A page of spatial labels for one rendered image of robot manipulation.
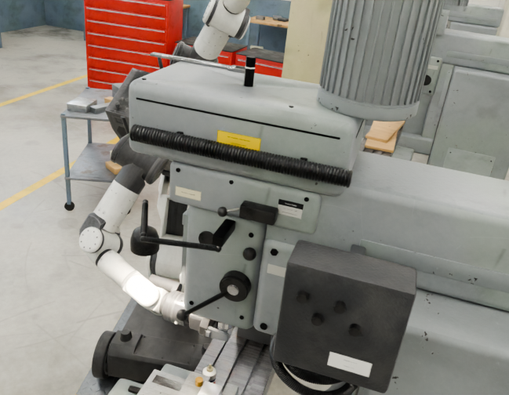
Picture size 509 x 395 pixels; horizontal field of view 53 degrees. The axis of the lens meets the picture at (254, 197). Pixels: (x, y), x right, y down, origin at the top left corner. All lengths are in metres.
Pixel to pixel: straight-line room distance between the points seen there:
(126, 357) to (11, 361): 1.05
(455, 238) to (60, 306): 2.81
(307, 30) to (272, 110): 1.87
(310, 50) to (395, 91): 1.89
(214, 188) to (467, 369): 0.60
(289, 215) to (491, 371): 0.47
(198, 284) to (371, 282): 0.56
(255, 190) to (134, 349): 1.35
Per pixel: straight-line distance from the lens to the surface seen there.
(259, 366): 1.77
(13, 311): 3.52
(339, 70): 0.99
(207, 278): 1.23
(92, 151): 4.88
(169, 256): 2.02
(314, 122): 0.97
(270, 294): 1.17
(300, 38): 2.85
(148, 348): 2.29
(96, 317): 3.38
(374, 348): 0.87
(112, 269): 1.58
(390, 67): 0.96
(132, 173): 1.60
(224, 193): 1.08
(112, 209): 1.61
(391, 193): 1.02
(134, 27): 6.48
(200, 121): 1.03
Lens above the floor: 2.17
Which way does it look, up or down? 27 degrees down
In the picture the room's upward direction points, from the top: 7 degrees clockwise
